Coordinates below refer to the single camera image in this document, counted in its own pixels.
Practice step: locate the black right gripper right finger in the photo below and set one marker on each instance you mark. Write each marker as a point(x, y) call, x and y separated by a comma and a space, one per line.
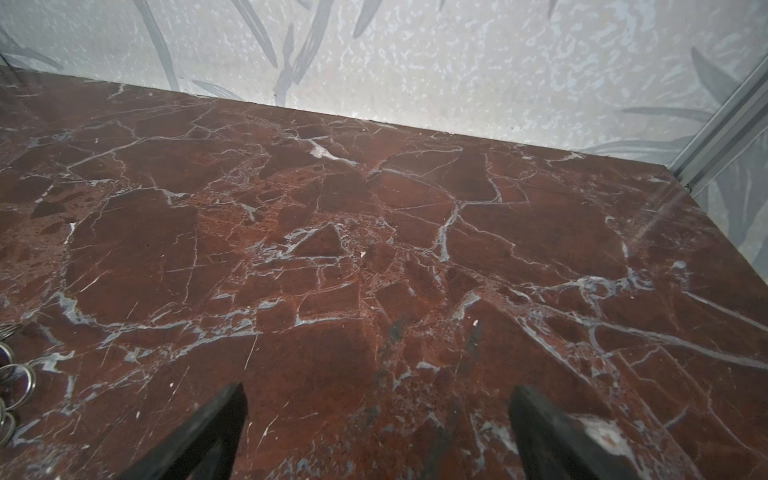
point(552, 446)

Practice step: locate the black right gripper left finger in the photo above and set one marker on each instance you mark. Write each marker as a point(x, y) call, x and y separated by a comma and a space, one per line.
point(203, 447)

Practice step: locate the aluminium frame post right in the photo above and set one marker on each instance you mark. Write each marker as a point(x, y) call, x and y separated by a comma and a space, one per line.
point(730, 131)

